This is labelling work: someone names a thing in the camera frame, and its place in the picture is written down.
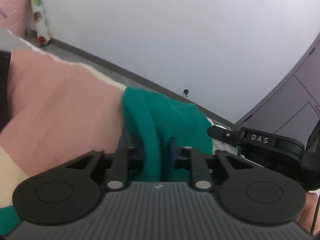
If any green hooded sweatshirt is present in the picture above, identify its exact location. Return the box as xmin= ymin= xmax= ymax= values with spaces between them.
xmin=0 ymin=87 xmax=242 ymax=235

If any grey bedroom door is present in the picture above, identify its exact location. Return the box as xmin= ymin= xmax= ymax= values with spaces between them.
xmin=232 ymin=36 xmax=319 ymax=146

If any patchwork bed sheet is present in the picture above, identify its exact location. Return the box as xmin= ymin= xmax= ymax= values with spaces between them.
xmin=1 ymin=30 xmax=125 ymax=208

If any person's right hand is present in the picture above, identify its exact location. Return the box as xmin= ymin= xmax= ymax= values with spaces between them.
xmin=298 ymin=192 xmax=318 ymax=232

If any black puffer jacket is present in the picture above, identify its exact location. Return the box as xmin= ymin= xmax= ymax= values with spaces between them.
xmin=0 ymin=50 xmax=11 ymax=130

